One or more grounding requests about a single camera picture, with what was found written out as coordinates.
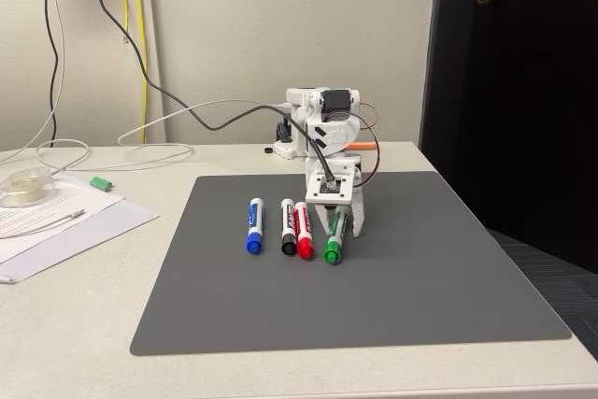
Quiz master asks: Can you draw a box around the black dry erase marker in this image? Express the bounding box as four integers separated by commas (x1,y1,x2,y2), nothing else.
280,198,298,256

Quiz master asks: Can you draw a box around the green dry erase marker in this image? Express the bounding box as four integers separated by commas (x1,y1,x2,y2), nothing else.
322,206,350,265

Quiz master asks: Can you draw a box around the white-framed camera board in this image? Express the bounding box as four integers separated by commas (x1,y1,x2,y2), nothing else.
305,172,355,207

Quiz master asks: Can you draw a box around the long yellow cable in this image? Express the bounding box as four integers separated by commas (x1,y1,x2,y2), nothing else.
135,0,149,144

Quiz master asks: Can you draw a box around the red dry erase marker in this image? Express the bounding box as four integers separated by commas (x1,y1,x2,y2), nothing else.
294,201,316,260

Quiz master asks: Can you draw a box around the black wall cable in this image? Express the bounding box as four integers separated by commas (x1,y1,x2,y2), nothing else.
39,0,62,149

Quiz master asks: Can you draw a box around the dark door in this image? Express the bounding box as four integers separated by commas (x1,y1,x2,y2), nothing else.
419,0,598,274

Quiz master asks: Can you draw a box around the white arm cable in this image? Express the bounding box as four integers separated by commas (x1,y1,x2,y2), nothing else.
36,98,293,172

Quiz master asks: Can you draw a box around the printed white paper sheet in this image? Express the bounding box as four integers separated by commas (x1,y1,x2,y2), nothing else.
0,169,127,239

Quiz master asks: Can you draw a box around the gray rubber mat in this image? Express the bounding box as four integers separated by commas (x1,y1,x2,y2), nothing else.
129,171,574,357

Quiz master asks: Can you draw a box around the dark gray camera cable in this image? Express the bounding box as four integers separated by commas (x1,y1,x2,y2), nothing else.
87,0,336,185

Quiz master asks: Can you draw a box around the white paper stack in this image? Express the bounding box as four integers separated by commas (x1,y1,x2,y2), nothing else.
0,197,160,285

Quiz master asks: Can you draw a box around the clear tape dispenser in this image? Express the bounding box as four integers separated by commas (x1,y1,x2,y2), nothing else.
0,165,57,208

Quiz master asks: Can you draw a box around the red and black servo wire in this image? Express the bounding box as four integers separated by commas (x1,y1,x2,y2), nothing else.
348,104,381,185

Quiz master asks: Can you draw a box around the thin white wall cable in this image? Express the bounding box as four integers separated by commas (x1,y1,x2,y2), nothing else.
0,0,66,166

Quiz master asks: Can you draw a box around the blue dry erase marker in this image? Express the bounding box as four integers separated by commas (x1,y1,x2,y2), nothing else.
245,197,265,255

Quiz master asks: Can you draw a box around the white charging cable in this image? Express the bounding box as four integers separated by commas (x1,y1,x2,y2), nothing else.
0,208,88,239

